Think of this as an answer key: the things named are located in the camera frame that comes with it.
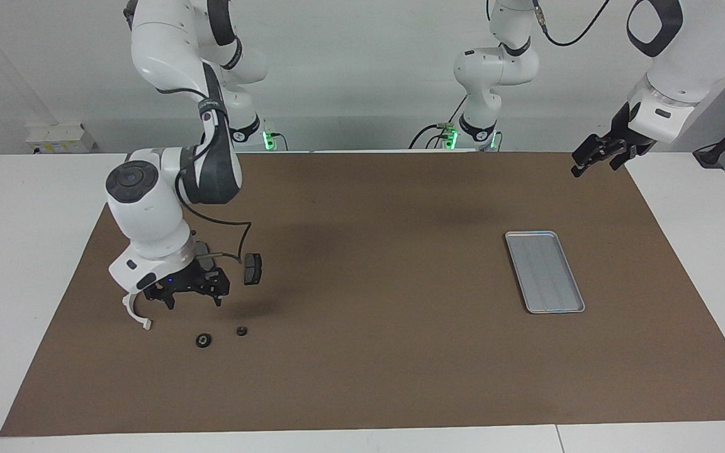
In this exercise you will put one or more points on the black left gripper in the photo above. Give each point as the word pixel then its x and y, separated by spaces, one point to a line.
pixel 628 138

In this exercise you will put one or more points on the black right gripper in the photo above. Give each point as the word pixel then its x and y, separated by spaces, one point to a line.
pixel 186 280

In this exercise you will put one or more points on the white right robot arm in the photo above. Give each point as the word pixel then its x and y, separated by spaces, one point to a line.
pixel 148 207

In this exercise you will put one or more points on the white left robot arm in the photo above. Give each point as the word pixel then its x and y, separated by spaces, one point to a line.
pixel 683 56

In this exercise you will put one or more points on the silver metal tray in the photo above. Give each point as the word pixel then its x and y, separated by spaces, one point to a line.
pixel 548 277

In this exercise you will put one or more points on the dark grey brake pad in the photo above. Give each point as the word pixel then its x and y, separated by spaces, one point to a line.
pixel 202 247
pixel 252 269

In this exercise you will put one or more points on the small metal connector plug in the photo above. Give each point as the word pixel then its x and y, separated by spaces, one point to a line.
pixel 444 126

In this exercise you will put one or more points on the brown table mat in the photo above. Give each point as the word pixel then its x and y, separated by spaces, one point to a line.
pixel 369 365

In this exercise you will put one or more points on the white box with yellow labels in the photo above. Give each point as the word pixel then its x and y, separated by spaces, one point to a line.
pixel 60 137

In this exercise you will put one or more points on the white curved plastic bracket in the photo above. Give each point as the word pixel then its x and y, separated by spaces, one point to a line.
pixel 131 311

